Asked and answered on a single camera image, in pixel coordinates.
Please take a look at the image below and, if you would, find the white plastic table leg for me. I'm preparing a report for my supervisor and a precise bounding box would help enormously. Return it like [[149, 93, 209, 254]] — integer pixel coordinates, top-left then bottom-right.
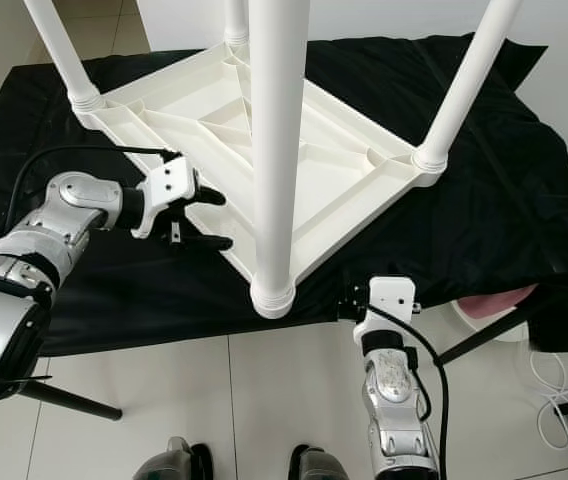
[[222, 0, 250, 49], [246, 0, 313, 321], [412, 0, 525, 173], [24, 0, 103, 111]]

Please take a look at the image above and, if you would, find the pink stool seat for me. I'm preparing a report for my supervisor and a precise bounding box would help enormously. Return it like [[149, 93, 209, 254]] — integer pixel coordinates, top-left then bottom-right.
[[459, 283, 540, 319]]

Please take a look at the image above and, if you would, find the grey right robot foot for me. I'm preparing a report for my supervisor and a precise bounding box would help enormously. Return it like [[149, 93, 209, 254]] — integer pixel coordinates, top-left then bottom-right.
[[289, 443, 355, 480]]

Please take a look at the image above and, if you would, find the grey robot foot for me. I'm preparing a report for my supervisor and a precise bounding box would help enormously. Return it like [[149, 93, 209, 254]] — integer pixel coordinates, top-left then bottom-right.
[[134, 437, 215, 480], [289, 443, 355, 480]]

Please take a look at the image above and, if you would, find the black table cloth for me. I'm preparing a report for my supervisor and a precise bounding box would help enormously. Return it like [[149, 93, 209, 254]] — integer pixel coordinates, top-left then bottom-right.
[[0, 35, 568, 356]]

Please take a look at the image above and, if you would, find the grey left robot foot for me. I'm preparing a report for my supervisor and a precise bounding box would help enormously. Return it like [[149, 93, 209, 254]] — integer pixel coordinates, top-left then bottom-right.
[[134, 437, 215, 480]]

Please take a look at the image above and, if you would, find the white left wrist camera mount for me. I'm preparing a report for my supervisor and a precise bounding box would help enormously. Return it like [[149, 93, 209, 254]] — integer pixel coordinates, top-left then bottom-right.
[[129, 155, 200, 241]]

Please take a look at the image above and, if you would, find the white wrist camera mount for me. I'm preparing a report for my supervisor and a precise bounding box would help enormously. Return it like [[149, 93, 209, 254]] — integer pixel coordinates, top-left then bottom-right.
[[129, 155, 200, 241], [354, 277, 420, 346]]

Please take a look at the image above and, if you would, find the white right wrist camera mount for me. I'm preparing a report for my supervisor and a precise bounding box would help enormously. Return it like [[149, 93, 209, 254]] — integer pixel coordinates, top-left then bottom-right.
[[354, 277, 420, 346]]

